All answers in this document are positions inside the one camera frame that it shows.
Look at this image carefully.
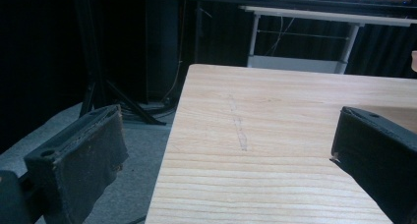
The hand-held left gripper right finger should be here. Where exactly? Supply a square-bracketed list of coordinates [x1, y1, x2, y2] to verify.
[329, 106, 417, 224]

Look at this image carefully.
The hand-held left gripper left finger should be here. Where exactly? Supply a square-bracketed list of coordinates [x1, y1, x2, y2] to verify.
[23, 104, 130, 224]

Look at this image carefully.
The black metal stand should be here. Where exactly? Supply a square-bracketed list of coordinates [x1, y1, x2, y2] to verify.
[72, 0, 166, 126]

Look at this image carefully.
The thin hanging cable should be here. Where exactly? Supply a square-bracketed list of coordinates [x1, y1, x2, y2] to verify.
[160, 0, 189, 104]

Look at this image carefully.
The white cable under desk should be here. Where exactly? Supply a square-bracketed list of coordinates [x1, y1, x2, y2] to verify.
[264, 16, 296, 57]

